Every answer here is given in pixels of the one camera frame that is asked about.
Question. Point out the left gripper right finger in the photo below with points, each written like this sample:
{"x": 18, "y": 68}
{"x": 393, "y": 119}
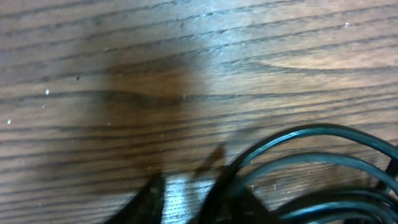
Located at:
{"x": 243, "y": 208}

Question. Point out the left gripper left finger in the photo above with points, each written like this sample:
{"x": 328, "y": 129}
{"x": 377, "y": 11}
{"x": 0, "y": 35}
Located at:
{"x": 146, "y": 207}

